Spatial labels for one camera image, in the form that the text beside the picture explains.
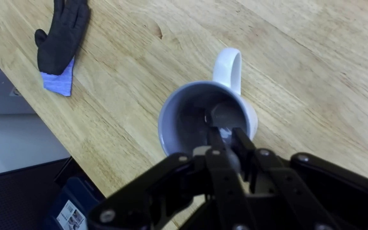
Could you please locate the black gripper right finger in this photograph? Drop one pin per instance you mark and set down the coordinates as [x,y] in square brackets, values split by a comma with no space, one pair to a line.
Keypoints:
[319,192]

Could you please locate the white low platform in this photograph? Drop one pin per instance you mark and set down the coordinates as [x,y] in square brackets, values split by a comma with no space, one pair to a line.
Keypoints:
[9,141]

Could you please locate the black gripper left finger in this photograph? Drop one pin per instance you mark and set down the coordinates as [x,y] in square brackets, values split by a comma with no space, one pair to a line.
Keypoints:
[222,183]

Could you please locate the dark labelled box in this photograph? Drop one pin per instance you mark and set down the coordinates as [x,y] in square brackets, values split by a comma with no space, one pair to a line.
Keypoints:
[70,208]

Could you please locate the black work glove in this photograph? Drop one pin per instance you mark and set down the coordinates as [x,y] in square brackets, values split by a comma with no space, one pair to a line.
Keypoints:
[62,38]

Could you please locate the white ceramic mug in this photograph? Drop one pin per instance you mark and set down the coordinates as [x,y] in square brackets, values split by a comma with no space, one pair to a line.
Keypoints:
[168,128]

